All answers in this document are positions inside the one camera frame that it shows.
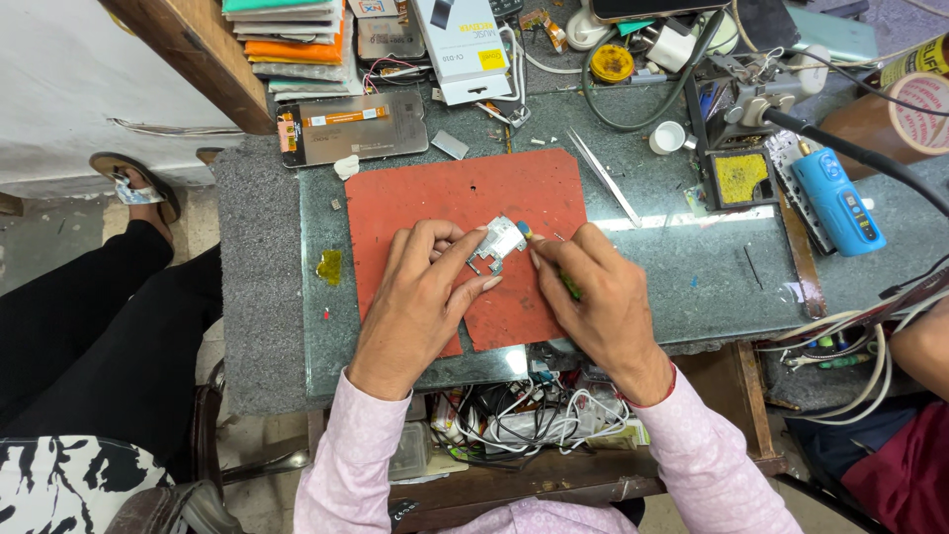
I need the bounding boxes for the person's right hand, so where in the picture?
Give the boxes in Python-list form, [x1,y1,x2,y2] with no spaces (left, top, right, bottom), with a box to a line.
[528,222,676,407]

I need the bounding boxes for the person's left hand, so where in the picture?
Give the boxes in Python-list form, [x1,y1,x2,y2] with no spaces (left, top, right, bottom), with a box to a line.
[346,220,504,401]

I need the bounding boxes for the green blue-tipped screwdriver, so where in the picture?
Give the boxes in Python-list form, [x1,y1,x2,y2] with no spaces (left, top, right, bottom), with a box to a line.
[516,220,583,301]

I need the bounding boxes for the silver metal phone frame part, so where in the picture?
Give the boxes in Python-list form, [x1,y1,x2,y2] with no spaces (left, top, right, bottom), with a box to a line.
[466,215,529,277]

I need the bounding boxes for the yellow glue blob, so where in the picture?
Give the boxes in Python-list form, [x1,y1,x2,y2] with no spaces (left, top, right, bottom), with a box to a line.
[316,248,345,287]

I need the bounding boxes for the silver tweezers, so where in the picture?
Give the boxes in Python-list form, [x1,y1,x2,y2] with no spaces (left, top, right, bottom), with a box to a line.
[566,127,645,229]

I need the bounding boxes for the red rubber work mat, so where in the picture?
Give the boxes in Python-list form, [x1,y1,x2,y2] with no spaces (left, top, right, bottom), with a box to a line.
[345,148,589,359]

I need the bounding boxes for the clear plastic container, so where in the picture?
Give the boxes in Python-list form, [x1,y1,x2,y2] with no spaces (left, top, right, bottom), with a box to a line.
[388,420,433,482]

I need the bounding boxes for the small grey metal plate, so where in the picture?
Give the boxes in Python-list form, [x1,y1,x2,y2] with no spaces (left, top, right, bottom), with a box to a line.
[431,130,471,161]

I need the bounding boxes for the small white cup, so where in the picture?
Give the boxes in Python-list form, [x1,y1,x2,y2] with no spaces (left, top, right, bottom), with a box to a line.
[649,121,688,157]

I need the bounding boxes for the black stand with yellow sponge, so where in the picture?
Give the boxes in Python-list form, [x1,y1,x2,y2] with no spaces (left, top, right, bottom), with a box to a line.
[700,147,780,212]

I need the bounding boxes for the phone display with orange flex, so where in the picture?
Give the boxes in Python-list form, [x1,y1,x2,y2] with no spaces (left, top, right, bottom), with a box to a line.
[276,90,430,169]

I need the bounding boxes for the brown wooden ruler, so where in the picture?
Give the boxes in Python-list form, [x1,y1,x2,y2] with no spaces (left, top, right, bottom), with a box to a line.
[776,191,828,320]

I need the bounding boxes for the white perforated circuit board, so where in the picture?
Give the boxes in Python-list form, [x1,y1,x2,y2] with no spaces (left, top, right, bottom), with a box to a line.
[764,130,839,258]

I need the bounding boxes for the yellow round flux tin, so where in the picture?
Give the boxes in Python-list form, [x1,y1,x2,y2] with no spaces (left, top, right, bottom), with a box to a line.
[589,44,636,85]

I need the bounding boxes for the dark metal chair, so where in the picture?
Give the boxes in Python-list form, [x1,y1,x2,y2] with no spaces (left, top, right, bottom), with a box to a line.
[104,359,313,534]

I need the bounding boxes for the blue handheld device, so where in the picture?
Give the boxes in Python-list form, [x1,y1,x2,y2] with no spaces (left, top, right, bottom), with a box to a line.
[789,145,888,258]

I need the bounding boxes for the grey metal iron holder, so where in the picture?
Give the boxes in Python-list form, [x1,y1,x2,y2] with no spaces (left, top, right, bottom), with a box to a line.
[712,44,832,149]

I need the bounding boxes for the white charger adapter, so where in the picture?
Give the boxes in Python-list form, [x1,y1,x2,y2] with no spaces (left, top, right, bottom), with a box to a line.
[644,18,698,74]

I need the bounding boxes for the brown sandal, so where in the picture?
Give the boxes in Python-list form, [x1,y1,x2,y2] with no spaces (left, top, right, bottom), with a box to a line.
[88,151,182,225]

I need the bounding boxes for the white cardboard product box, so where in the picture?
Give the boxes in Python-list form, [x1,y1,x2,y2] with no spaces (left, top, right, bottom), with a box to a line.
[411,0,513,107]

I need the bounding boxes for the grey phone screen panel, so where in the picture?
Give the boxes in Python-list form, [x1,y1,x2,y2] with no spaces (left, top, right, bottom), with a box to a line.
[355,13,428,62]

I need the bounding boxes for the stack of coloured phone covers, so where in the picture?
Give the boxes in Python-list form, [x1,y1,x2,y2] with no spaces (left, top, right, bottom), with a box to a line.
[222,0,351,102]

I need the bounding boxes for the dark phone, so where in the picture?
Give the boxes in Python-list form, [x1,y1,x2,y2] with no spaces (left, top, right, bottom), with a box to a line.
[589,0,733,24]

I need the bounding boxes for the black soldering iron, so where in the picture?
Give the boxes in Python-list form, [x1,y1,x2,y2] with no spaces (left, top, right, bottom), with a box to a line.
[762,107,949,218]

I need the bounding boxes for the brown packing tape roll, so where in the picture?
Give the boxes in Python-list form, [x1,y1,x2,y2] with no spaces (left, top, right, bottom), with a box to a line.
[819,72,949,182]

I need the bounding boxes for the brown wooden beam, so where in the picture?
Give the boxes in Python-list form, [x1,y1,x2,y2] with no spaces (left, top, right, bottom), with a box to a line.
[99,0,277,136]

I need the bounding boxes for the teal phone case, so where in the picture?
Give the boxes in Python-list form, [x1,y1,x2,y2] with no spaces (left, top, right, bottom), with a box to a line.
[784,5,880,65]

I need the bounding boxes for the black and white patterned cloth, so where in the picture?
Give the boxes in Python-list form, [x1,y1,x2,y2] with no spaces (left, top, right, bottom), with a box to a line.
[0,435,176,534]

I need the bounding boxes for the red thread bracelet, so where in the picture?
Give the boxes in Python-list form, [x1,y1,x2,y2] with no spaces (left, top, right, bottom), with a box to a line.
[618,360,678,408]

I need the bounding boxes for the drawer of tangled cables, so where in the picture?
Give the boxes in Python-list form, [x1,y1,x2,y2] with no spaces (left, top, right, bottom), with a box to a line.
[429,361,647,470]

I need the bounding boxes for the dark green hose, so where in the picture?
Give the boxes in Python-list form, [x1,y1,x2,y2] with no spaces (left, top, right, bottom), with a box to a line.
[581,10,726,134]

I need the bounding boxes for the bundle of white cables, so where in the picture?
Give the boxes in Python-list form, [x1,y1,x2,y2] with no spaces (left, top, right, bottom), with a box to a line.
[756,288,949,428]

